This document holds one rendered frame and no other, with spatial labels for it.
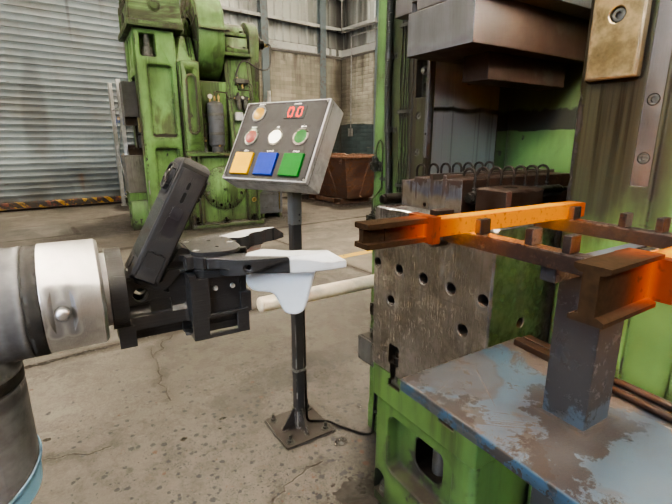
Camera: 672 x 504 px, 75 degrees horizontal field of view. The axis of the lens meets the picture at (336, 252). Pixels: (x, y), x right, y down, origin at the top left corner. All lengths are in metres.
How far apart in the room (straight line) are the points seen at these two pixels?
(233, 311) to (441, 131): 1.00
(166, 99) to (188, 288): 5.39
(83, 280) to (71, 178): 8.29
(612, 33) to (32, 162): 8.25
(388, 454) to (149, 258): 1.10
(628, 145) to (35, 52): 8.39
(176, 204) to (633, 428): 0.63
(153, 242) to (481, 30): 0.82
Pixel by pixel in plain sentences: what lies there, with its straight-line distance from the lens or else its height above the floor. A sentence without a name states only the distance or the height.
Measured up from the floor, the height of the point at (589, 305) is 0.96.
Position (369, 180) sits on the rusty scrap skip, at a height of 0.41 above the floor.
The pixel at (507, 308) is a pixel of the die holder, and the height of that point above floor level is 0.74.
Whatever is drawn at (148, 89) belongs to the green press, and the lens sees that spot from 5.69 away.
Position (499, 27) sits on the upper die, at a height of 1.31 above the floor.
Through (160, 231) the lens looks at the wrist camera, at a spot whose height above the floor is 1.00.
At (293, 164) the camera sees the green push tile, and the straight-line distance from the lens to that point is 1.31.
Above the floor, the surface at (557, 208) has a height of 0.97.
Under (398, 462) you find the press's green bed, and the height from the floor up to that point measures 0.16.
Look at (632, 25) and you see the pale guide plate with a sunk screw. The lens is 0.98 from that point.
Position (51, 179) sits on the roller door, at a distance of 8.65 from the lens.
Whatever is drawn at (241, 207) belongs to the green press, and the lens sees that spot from 5.89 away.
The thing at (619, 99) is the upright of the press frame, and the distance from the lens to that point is 0.99.
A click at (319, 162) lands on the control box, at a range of 1.31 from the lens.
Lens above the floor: 1.07
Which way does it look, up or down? 14 degrees down
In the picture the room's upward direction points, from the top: straight up
